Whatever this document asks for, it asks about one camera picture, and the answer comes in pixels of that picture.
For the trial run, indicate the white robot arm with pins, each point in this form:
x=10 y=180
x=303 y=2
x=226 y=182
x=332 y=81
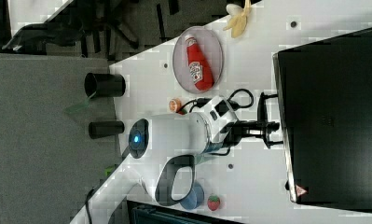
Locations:
x=162 y=150

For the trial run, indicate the black camera box with cable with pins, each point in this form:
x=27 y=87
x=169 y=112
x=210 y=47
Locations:
x=201 y=102

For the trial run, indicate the blue toy bowl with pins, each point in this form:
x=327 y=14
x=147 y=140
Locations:
x=195 y=197

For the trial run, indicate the black cylinder post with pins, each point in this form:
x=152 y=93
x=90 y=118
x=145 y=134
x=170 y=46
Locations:
x=104 y=85
x=105 y=128

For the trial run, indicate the toy banana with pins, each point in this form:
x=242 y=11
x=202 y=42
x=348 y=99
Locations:
x=238 y=18

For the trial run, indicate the toy orange slice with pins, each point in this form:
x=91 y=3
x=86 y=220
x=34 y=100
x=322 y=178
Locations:
x=175 y=105

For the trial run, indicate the toy strawberry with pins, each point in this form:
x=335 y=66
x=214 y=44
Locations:
x=213 y=202

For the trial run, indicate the black oven knobs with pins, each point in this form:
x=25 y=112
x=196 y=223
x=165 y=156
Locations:
x=287 y=187

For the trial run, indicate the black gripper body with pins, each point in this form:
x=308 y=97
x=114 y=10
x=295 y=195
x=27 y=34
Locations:
x=235 y=131

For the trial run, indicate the red ketchup bottle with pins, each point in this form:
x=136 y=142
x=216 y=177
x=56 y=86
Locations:
x=199 y=69

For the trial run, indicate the grey round plate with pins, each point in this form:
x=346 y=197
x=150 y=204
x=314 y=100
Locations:
x=211 y=49

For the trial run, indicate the black toaster oven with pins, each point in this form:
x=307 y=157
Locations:
x=325 y=101

